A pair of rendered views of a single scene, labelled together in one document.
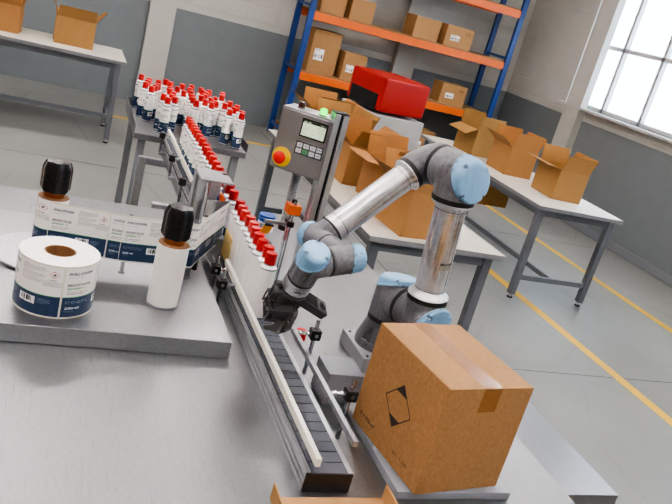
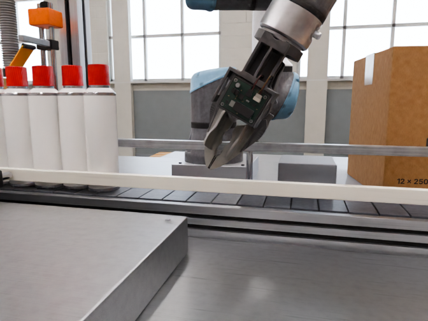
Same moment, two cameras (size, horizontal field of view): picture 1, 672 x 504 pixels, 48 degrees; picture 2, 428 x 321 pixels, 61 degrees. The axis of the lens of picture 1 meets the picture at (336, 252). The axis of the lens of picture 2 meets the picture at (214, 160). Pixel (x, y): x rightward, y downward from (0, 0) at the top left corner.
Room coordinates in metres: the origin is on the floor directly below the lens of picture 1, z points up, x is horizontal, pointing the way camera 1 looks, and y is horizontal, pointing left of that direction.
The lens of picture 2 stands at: (1.54, 0.55, 1.03)
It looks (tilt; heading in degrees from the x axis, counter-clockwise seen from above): 9 degrees down; 307
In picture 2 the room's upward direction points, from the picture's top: straight up
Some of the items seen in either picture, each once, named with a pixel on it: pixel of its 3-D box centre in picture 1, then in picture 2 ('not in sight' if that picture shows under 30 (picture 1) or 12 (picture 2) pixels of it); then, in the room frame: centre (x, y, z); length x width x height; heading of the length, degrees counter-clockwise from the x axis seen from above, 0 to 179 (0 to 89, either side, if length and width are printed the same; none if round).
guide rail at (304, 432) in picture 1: (261, 339); (211, 185); (1.85, 0.13, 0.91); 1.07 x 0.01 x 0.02; 23
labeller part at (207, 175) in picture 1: (214, 176); not in sight; (2.48, 0.47, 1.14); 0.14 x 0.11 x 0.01; 23
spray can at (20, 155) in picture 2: (252, 263); (21, 127); (2.19, 0.24, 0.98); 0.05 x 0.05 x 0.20
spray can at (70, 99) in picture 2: (261, 277); (75, 127); (2.10, 0.19, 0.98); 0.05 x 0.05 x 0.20
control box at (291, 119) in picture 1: (306, 142); not in sight; (2.27, 0.18, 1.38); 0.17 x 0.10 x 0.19; 79
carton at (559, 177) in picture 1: (558, 173); not in sight; (6.14, -1.56, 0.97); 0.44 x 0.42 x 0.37; 110
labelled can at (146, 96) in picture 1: (186, 106); not in sight; (4.45, 1.10, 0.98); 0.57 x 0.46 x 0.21; 113
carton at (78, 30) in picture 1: (78, 24); not in sight; (7.03, 2.86, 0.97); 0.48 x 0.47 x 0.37; 26
